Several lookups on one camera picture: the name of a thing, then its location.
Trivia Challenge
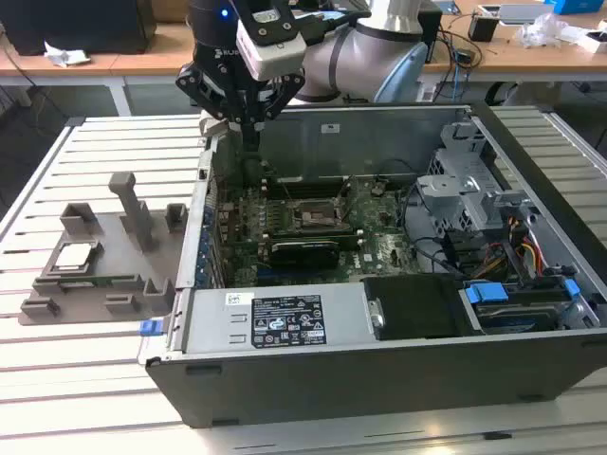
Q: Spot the CPU socket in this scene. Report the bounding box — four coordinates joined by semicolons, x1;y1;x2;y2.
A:
288;196;347;233

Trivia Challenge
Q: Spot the black graphics card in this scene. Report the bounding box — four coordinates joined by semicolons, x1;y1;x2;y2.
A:
269;239;341;272

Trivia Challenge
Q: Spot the long wooden desk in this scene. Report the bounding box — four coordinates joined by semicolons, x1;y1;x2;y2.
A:
0;0;607;118

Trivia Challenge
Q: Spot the silver CPU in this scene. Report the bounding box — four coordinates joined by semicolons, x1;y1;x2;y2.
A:
52;244;96;271

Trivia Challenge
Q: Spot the small black open box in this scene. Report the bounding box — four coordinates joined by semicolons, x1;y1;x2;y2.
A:
468;13;499;43

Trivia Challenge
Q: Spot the open black PC case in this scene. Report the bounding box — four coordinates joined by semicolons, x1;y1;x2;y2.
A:
136;99;607;430

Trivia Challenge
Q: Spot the hard disk in blue carrier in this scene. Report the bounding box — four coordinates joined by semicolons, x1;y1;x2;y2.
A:
458;280;570;333

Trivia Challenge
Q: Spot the crumpled white paper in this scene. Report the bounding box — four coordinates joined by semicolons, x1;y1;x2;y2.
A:
44;40;91;67

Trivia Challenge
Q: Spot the yellow red wire bundle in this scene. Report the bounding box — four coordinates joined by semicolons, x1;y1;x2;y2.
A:
505;215;544;279

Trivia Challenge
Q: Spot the orange black wire bundle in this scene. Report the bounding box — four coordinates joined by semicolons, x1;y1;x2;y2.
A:
473;244;507;280

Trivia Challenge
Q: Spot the crumpled clear plastic bag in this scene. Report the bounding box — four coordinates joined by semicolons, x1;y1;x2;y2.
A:
514;12;589;48

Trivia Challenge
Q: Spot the green motherboard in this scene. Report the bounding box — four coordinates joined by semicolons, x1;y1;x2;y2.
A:
211;177;423;288

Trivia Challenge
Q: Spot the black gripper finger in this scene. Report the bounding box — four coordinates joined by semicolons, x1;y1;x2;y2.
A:
252;74;306;157
175;64;253;157

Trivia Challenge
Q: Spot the large black computer tower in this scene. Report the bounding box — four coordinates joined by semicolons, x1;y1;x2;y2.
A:
0;0;157;56

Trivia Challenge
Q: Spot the white cardboard box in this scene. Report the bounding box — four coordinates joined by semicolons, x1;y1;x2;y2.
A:
576;28;607;54

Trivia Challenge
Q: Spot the grey power supply with label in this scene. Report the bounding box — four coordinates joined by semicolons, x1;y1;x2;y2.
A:
182;283;380;355

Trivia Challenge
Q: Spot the brown cardboard box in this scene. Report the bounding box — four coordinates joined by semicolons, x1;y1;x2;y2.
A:
154;0;191;24

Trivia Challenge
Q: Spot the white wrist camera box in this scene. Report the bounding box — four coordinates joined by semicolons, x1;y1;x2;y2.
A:
235;9;308;82

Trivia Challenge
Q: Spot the grey metal drive cage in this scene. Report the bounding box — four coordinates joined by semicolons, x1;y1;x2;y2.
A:
414;120;532;238

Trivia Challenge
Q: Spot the grey case latch handle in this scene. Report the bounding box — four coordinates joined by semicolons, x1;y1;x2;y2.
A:
198;112;229;142

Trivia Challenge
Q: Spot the grey parts rack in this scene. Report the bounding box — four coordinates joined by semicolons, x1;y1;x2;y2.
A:
17;171;189;327

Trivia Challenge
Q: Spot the bright blue box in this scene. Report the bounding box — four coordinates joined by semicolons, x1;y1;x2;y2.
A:
543;0;587;14

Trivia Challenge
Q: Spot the black chair base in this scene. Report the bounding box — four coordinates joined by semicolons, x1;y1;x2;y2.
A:
486;81;521;106

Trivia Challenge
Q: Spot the grey flat tablet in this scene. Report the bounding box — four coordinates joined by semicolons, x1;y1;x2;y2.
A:
478;3;556;26

